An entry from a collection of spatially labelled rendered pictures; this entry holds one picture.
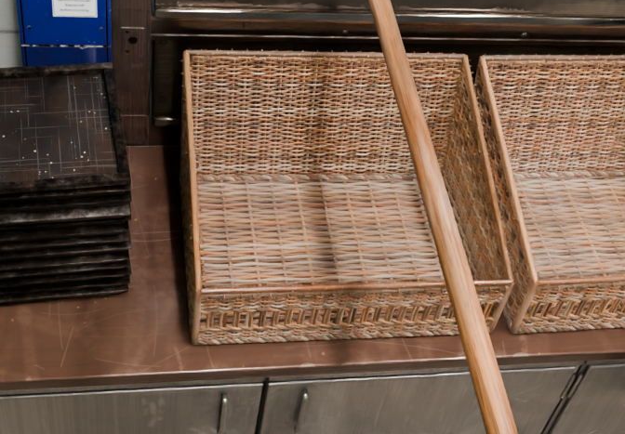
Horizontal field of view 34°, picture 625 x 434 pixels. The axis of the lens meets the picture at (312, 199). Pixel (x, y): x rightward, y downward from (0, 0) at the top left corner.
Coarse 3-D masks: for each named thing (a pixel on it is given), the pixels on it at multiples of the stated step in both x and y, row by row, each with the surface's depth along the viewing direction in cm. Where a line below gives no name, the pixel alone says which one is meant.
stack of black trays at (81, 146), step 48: (0, 96) 169; (48, 96) 171; (96, 96) 172; (0, 144) 162; (48, 144) 163; (96, 144) 164; (0, 192) 154; (48, 192) 158; (96, 192) 159; (0, 240) 162; (48, 240) 166; (96, 240) 168; (0, 288) 172; (48, 288) 174; (96, 288) 178
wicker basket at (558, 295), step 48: (480, 96) 198; (528, 96) 204; (624, 96) 208; (576, 144) 213; (624, 144) 215; (528, 192) 211; (576, 192) 213; (624, 192) 215; (528, 240) 202; (576, 240) 204; (624, 240) 206; (528, 288) 179; (576, 288) 179; (624, 288) 181
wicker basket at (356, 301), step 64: (192, 64) 188; (256, 64) 190; (320, 64) 193; (384, 64) 195; (448, 64) 197; (192, 128) 179; (320, 128) 200; (448, 128) 205; (192, 192) 173; (256, 192) 201; (320, 192) 203; (384, 192) 206; (448, 192) 206; (192, 256) 173; (256, 256) 189; (320, 256) 192; (384, 256) 194; (192, 320) 174; (256, 320) 180; (320, 320) 181; (384, 320) 179; (448, 320) 181
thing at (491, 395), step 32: (384, 0) 145; (384, 32) 140; (416, 96) 132; (416, 128) 128; (416, 160) 125; (448, 224) 117; (448, 256) 114; (448, 288) 112; (480, 320) 108; (480, 352) 105; (480, 384) 103; (512, 416) 101
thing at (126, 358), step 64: (0, 320) 174; (64, 320) 176; (128, 320) 178; (0, 384) 166; (64, 384) 169; (128, 384) 174; (192, 384) 176; (256, 384) 179; (320, 384) 182; (384, 384) 185; (448, 384) 188; (512, 384) 192; (576, 384) 195
